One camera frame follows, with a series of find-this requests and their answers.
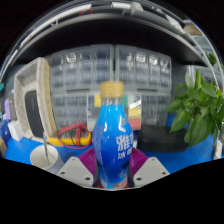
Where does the white perforated tray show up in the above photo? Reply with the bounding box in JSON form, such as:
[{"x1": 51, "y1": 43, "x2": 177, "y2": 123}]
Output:
[{"x1": 13, "y1": 56, "x2": 58, "y2": 139}]

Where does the white ribbed cup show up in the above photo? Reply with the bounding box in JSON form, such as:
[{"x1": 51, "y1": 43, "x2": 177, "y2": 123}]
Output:
[{"x1": 29, "y1": 143, "x2": 65, "y2": 174}]

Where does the dark overhead shelf unit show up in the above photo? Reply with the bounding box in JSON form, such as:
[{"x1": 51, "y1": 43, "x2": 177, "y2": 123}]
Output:
[{"x1": 0, "y1": 0, "x2": 214, "y2": 68}]

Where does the white metal shelf unit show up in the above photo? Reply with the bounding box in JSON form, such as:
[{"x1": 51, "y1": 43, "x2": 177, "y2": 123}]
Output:
[{"x1": 186, "y1": 23, "x2": 224, "y2": 88}]

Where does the grey small-parts drawer cabinet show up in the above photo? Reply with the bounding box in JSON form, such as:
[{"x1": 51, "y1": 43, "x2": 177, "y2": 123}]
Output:
[
  {"x1": 141, "y1": 93, "x2": 171, "y2": 127},
  {"x1": 49, "y1": 44, "x2": 115, "y2": 92},
  {"x1": 51, "y1": 93, "x2": 101, "y2": 129},
  {"x1": 114, "y1": 44, "x2": 173, "y2": 92}
]

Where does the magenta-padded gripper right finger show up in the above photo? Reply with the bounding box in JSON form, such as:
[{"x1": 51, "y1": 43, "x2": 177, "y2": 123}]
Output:
[{"x1": 127, "y1": 147, "x2": 171, "y2": 188}]

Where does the white box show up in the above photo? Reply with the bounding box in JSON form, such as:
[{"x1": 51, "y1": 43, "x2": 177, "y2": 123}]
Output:
[{"x1": 7, "y1": 119, "x2": 24, "y2": 142}]

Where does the black case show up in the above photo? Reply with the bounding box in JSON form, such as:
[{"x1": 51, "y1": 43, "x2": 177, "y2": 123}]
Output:
[{"x1": 137, "y1": 124, "x2": 189, "y2": 154}]

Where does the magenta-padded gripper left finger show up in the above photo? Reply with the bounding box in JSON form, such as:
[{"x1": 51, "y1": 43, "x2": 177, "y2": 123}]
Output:
[{"x1": 55, "y1": 146, "x2": 100, "y2": 189}]

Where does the blue drink bottle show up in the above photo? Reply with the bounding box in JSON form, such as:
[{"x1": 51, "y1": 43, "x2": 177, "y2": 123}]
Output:
[{"x1": 92, "y1": 80, "x2": 135, "y2": 191}]

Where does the green potted plant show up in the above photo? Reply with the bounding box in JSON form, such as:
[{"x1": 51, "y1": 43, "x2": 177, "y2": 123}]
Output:
[{"x1": 165, "y1": 69, "x2": 224, "y2": 148}]

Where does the small white adapter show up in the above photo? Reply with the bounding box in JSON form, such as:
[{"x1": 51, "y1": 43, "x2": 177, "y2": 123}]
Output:
[{"x1": 213, "y1": 139, "x2": 224, "y2": 160}]

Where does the metal spoon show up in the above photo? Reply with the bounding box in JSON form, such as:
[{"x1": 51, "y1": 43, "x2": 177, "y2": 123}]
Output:
[{"x1": 42, "y1": 131, "x2": 51, "y2": 164}]

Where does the blue box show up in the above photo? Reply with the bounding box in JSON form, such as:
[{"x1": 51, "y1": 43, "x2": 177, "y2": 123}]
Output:
[{"x1": 0, "y1": 119, "x2": 13, "y2": 144}]

